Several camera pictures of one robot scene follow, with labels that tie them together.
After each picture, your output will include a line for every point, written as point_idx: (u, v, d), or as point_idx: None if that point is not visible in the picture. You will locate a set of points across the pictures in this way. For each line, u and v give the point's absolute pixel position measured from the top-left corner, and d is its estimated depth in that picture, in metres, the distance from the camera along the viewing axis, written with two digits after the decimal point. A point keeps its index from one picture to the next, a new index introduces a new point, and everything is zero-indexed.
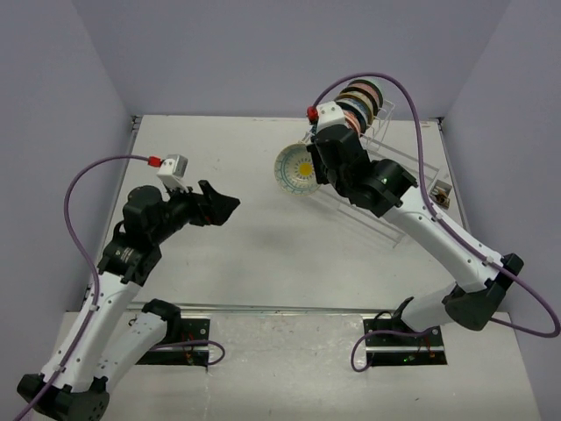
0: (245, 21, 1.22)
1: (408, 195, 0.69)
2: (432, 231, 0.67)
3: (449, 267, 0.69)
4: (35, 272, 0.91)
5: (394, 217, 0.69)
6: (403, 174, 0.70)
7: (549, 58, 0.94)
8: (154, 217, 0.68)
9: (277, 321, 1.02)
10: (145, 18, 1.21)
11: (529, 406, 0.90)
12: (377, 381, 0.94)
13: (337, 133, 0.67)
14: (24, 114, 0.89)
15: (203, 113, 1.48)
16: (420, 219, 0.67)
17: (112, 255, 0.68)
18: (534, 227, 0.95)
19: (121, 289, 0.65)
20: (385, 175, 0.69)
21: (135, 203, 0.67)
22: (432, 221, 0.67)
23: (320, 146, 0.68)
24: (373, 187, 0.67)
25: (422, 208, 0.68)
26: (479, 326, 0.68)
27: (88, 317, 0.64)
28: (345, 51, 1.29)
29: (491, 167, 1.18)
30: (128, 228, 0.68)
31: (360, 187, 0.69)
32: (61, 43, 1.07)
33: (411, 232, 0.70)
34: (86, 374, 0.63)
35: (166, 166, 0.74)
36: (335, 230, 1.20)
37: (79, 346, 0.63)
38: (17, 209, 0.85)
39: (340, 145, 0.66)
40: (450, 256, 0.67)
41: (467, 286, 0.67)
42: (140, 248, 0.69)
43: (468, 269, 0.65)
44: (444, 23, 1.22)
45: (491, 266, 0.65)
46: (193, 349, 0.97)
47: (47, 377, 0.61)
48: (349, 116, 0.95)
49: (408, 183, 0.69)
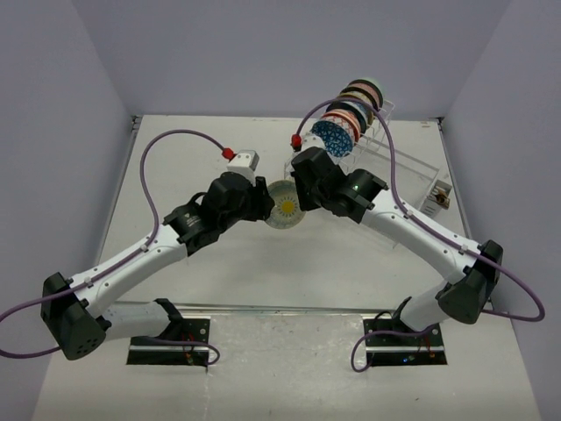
0: (246, 21, 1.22)
1: (380, 198, 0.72)
2: (406, 227, 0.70)
3: (427, 260, 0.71)
4: (35, 272, 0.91)
5: (370, 220, 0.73)
6: (374, 180, 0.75)
7: (549, 58, 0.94)
8: (230, 202, 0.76)
9: (277, 321, 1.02)
10: (145, 19, 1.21)
11: (529, 405, 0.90)
12: (377, 381, 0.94)
13: (309, 154, 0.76)
14: (24, 115, 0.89)
15: (203, 113, 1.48)
16: (393, 218, 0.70)
17: (181, 216, 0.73)
18: (534, 228, 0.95)
19: (173, 245, 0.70)
20: (357, 183, 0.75)
21: (223, 182, 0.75)
22: (405, 218, 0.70)
23: (296, 167, 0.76)
24: (347, 195, 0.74)
25: (394, 207, 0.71)
26: (472, 318, 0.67)
27: (134, 253, 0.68)
28: (345, 51, 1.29)
29: (491, 167, 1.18)
30: (206, 200, 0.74)
31: (337, 196, 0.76)
32: (61, 43, 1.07)
33: (388, 232, 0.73)
34: (104, 302, 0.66)
35: (240, 158, 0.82)
36: (334, 230, 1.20)
37: (112, 272, 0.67)
38: (17, 210, 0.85)
39: (311, 163, 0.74)
40: (426, 249, 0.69)
41: (449, 277, 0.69)
42: (205, 222, 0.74)
43: (445, 260, 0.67)
44: (445, 23, 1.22)
45: (468, 253, 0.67)
46: (193, 349, 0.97)
47: (74, 284, 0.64)
48: (349, 116, 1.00)
49: (379, 188, 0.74)
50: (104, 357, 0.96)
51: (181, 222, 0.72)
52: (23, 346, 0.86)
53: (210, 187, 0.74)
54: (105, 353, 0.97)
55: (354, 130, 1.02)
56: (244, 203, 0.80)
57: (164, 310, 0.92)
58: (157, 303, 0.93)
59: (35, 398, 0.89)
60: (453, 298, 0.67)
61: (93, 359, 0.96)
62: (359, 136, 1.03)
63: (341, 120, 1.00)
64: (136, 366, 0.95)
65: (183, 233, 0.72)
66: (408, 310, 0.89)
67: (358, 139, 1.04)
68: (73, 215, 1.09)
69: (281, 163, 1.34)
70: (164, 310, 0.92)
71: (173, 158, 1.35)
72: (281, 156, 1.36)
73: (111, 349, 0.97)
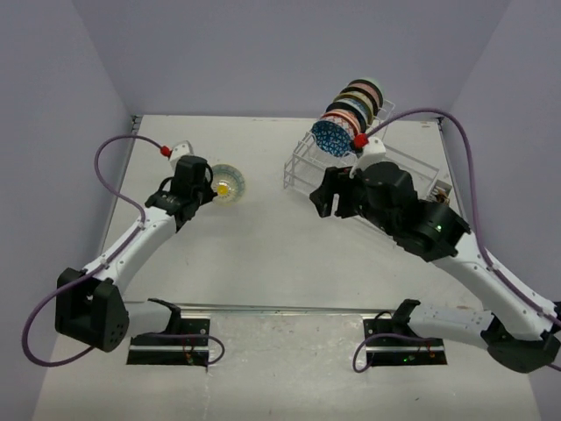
0: (246, 21, 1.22)
1: (464, 242, 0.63)
2: (488, 281, 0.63)
3: (497, 314, 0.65)
4: (34, 273, 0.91)
5: (446, 265, 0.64)
6: (457, 219, 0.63)
7: (549, 59, 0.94)
8: (200, 175, 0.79)
9: (277, 321, 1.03)
10: (145, 20, 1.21)
11: (529, 405, 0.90)
12: (377, 382, 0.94)
13: (387, 175, 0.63)
14: (24, 115, 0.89)
15: (202, 113, 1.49)
16: (475, 269, 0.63)
17: (159, 197, 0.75)
18: (534, 229, 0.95)
19: (166, 218, 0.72)
20: (438, 221, 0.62)
21: (187, 160, 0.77)
22: (487, 270, 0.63)
23: (371, 189, 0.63)
24: (428, 234, 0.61)
25: (478, 255, 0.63)
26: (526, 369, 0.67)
27: (134, 231, 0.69)
28: (345, 51, 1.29)
29: (491, 167, 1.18)
30: (175, 181, 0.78)
31: (409, 231, 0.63)
32: (60, 44, 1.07)
33: (459, 278, 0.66)
34: (124, 278, 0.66)
35: (178, 149, 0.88)
36: (334, 230, 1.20)
37: (123, 252, 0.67)
38: (17, 210, 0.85)
39: (394, 189, 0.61)
40: (502, 307, 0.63)
41: (518, 335, 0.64)
42: (182, 197, 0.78)
43: (523, 321, 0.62)
44: (444, 23, 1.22)
45: (547, 317, 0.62)
46: (193, 349, 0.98)
47: (89, 269, 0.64)
48: (349, 116, 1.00)
49: (462, 229, 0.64)
50: (104, 356, 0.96)
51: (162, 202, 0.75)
52: (23, 346, 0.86)
53: (176, 168, 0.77)
54: (105, 353, 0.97)
55: (354, 130, 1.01)
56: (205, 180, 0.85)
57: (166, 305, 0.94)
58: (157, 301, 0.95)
59: (35, 399, 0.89)
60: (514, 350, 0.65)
61: (91, 359, 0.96)
62: None
63: (341, 120, 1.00)
64: (136, 366, 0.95)
65: (168, 208, 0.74)
66: (417, 318, 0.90)
67: None
68: (73, 215, 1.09)
69: (281, 163, 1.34)
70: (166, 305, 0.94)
71: None
72: (281, 155, 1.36)
73: (110, 350, 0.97)
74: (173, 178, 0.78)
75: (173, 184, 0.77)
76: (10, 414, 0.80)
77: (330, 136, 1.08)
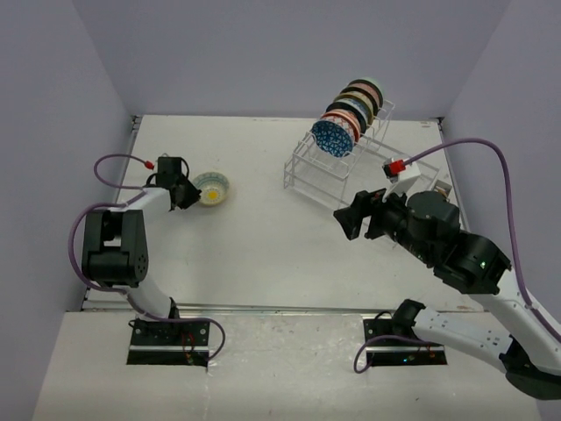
0: (246, 22, 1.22)
1: (504, 279, 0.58)
2: (526, 320, 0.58)
3: (527, 346, 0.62)
4: (34, 273, 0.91)
5: (483, 299, 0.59)
6: (500, 255, 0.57)
7: (550, 58, 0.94)
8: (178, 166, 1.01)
9: (277, 321, 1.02)
10: (145, 19, 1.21)
11: (529, 406, 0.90)
12: (377, 381, 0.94)
13: (435, 208, 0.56)
14: (24, 115, 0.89)
15: (202, 113, 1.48)
16: (515, 308, 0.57)
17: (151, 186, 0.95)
18: (535, 230, 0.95)
19: (162, 192, 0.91)
20: (482, 256, 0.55)
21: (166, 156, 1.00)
22: (528, 310, 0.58)
23: (415, 219, 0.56)
24: (472, 270, 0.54)
25: (518, 294, 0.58)
26: (542, 396, 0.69)
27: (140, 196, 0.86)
28: (345, 51, 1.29)
29: (491, 167, 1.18)
30: (159, 173, 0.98)
31: (450, 264, 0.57)
32: (60, 44, 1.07)
33: (493, 311, 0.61)
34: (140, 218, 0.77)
35: None
36: (335, 230, 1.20)
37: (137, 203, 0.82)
38: (17, 210, 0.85)
39: (442, 223, 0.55)
40: (534, 341, 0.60)
41: (546, 367, 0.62)
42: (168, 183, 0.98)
43: (555, 358, 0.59)
44: (444, 24, 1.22)
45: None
46: (193, 349, 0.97)
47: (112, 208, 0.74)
48: (349, 116, 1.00)
49: (503, 265, 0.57)
50: (103, 356, 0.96)
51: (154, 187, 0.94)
52: (24, 346, 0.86)
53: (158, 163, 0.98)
54: (104, 353, 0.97)
55: (354, 130, 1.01)
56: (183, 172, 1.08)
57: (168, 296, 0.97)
58: None
59: (35, 398, 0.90)
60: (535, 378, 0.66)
61: (90, 358, 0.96)
62: (359, 136, 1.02)
63: (341, 120, 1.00)
64: (136, 366, 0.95)
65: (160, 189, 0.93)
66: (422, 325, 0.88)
67: (357, 139, 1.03)
68: (73, 215, 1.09)
69: (281, 163, 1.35)
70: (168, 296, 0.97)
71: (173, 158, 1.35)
72: (281, 156, 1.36)
73: (110, 350, 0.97)
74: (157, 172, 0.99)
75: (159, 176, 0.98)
76: (10, 414, 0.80)
77: (330, 136, 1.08)
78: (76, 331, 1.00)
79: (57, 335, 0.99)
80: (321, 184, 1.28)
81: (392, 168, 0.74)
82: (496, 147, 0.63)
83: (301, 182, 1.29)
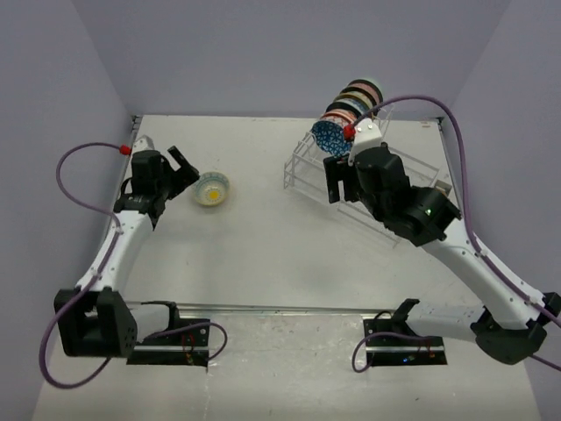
0: (245, 21, 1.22)
1: (450, 228, 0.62)
2: (474, 265, 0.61)
3: (485, 301, 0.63)
4: (34, 273, 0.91)
5: (434, 248, 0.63)
6: (448, 205, 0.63)
7: (550, 57, 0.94)
8: (158, 169, 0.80)
9: (277, 322, 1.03)
10: (145, 19, 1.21)
11: (529, 405, 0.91)
12: (377, 381, 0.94)
13: (379, 158, 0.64)
14: (23, 116, 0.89)
15: (202, 113, 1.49)
16: (462, 253, 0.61)
17: (125, 201, 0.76)
18: (536, 229, 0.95)
19: (140, 218, 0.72)
20: (428, 205, 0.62)
21: (140, 156, 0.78)
22: (475, 256, 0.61)
23: (362, 170, 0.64)
24: (415, 216, 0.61)
25: (465, 240, 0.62)
26: (511, 361, 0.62)
27: (115, 238, 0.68)
28: (345, 51, 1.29)
29: (490, 167, 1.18)
30: (136, 179, 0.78)
31: (401, 214, 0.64)
32: (60, 43, 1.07)
33: (446, 262, 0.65)
34: (121, 285, 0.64)
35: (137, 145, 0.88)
36: (335, 230, 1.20)
37: (111, 259, 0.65)
38: (17, 210, 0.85)
39: (383, 169, 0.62)
40: (488, 293, 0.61)
41: (505, 324, 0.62)
42: (148, 195, 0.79)
43: (509, 308, 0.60)
44: (444, 23, 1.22)
45: (535, 306, 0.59)
46: (193, 349, 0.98)
47: (83, 284, 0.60)
48: (349, 116, 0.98)
49: (452, 215, 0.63)
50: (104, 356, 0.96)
51: (131, 203, 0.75)
52: (23, 346, 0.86)
53: (132, 166, 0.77)
54: None
55: None
56: (166, 171, 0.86)
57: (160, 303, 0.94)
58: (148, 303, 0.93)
59: (35, 399, 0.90)
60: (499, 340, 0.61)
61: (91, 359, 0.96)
62: None
63: (341, 120, 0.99)
64: (136, 365, 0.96)
65: (139, 207, 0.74)
66: (418, 318, 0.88)
67: None
68: (73, 215, 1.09)
69: (281, 163, 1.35)
70: (161, 303, 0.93)
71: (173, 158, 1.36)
72: (281, 155, 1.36)
73: None
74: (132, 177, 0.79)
75: (136, 184, 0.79)
76: (10, 414, 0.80)
77: (330, 136, 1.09)
78: None
79: (58, 335, 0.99)
80: (321, 184, 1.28)
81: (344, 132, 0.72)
82: (446, 106, 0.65)
83: (301, 182, 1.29)
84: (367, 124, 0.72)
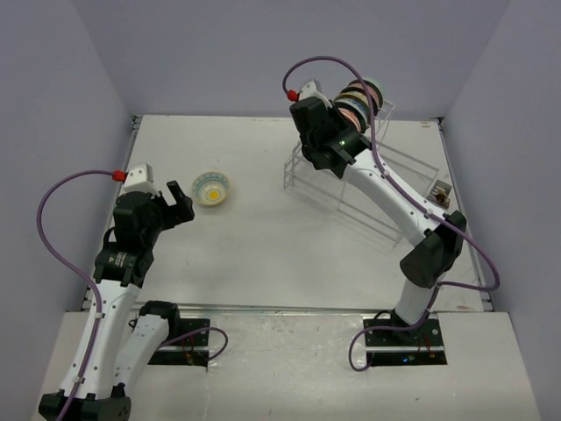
0: (244, 22, 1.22)
1: (363, 155, 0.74)
2: (379, 187, 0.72)
3: (396, 221, 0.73)
4: (35, 271, 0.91)
5: (351, 177, 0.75)
6: (361, 139, 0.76)
7: (548, 56, 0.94)
8: (144, 219, 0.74)
9: (277, 321, 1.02)
10: (145, 19, 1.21)
11: (529, 404, 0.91)
12: (377, 381, 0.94)
13: (307, 101, 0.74)
14: (24, 115, 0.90)
15: (202, 113, 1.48)
16: (371, 176, 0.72)
17: (107, 262, 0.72)
18: (534, 229, 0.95)
19: (122, 293, 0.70)
20: (344, 139, 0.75)
21: (123, 207, 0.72)
22: (381, 178, 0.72)
23: (291, 110, 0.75)
24: (332, 147, 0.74)
25: (373, 166, 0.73)
26: (427, 281, 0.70)
27: (95, 325, 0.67)
28: (320, 65, 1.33)
29: (491, 167, 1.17)
30: (121, 232, 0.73)
31: (322, 147, 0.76)
32: (60, 43, 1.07)
33: (364, 189, 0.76)
34: (105, 380, 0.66)
35: (133, 174, 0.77)
36: (334, 230, 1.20)
37: (91, 353, 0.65)
38: (17, 210, 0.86)
39: (308, 110, 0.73)
40: (395, 211, 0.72)
41: (411, 239, 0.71)
42: (133, 251, 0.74)
43: (410, 221, 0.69)
44: (443, 23, 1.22)
45: (433, 217, 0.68)
46: (193, 349, 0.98)
47: (67, 391, 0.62)
48: (350, 116, 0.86)
49: (364, 147, 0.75)
50: None
51: (117, 269, 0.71)
52: (23, 346, 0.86)
53: (114, 217, 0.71)
54: None
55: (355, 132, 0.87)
56: (157, 217, 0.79)
57: (157, 315, 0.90)
58: (143, 317, 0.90)
59: (35, 399, 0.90)
60: (413, 260, 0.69)
61: None
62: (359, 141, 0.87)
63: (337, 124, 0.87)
64: None
65: (122, 278, 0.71)
66: (401, 301, 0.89)
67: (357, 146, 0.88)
68: (73, 214, 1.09)
69: (281, 163, 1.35)
70: (157, 315, 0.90)
71: (173, 159, 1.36)
72: (281, 155, 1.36)
73: None
74: (115, 229, 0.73)
75: (120, 237, 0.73)
76: (10, 413, 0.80)
77: None
78: (76, 331, 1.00)
79: (57, 335, 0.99)
80: (322, 184, 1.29)
81: (289, 98, 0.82)
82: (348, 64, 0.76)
83: (301, 182, 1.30)
84: (304, 86, 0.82)
